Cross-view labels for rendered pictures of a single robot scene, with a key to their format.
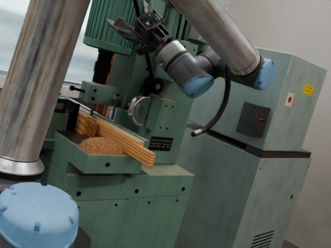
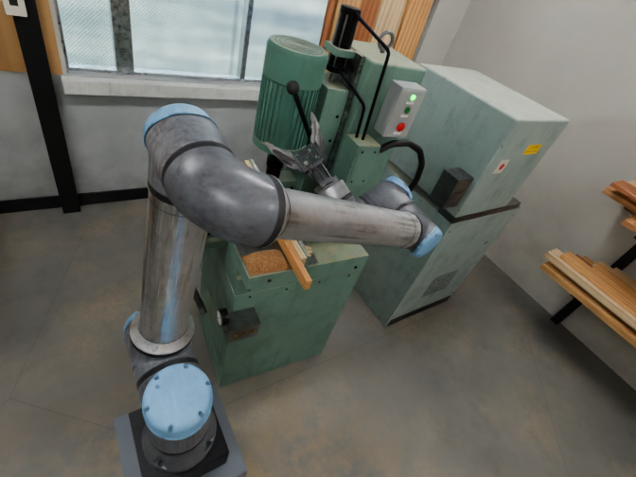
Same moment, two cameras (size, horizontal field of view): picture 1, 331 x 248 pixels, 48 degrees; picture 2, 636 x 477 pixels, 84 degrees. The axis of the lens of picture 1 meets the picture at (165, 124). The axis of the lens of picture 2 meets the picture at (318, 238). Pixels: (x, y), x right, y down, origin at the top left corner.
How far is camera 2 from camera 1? 0.63 m
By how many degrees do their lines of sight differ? 31
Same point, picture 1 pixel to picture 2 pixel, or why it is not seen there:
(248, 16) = not seen: outside the picture
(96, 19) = (263, 121)
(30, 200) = (169, 394)
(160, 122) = not seen: hidden behind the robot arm
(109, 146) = (271, 265)
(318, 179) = (533, 204)
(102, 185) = not seen: hidden behind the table
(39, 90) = (169, 305)
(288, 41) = (555, 26)
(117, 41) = (286, 147)
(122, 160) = (284, 274)
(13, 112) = (150, 317)
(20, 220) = (157, 423)
